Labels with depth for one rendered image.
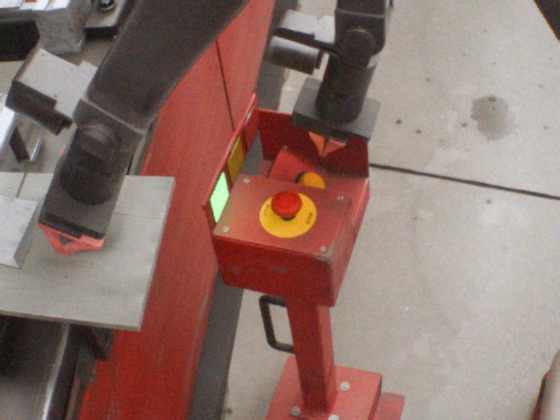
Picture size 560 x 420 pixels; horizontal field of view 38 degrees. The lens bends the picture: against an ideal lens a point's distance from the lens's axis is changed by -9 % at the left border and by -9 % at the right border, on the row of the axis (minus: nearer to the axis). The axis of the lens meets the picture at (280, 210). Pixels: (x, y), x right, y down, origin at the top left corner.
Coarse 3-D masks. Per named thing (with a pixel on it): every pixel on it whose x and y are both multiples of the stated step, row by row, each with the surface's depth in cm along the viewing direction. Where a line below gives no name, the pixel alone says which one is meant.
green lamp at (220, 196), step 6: (222, 174) 112; (222, 180) 113; (222, 186) 113; (216, 192) 111; (222, 192) 113; (228, 192) 116; (216, 198) 112; (222, 198) 114; (216, 204) 112; (222, 204) 114; (216, 210) 113; (216, 216) 113
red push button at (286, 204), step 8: (280, 192) 113; (288, 192) 113; (272, 200) 112; (280, 200) 112; (288, 200) 112; (296, 200) 112; (272, 208) 112; (280, 208) 111; (288, 208) 111; (296, 208) 111; (280, 216) 112; (288, 216) 111
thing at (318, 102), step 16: (304, 80) 111; (304, 96) 110; (320, 96) 107; (336, 96) 105; (352, 96) 104; (304, 112) 108; (320, 112) 108; (336, 112) 107; (352, 112) 107; (368, 112) 110; (336, 128) 108; (352, 128) 108; (368, 128) 109
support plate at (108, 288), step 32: (0, 192) 92; (32, 192) 92; (128, 192) 90; (160, 192) 90; (128, 224) 87; (160, 224) 87; (32, 256) 86; (64, 256) 86; (96, 256) 85; (128, 256) 85; (0, 288) 84; (32, 288) 84; (64, 288) 83; (96, 288) 83; (128, 288) 83; (64, 320) 81; (96, 320) 81; (128, 320) 80
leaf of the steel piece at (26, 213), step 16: (0, 208) 90; (16, 208) 90; (32, 208) 90; (0, 224) 89; (16, 224) 89; (32, 224) 87; (0, 240) 88; (16, 240) 87; (32, 240) 87; (0, 256) 86; (16, 256) 84
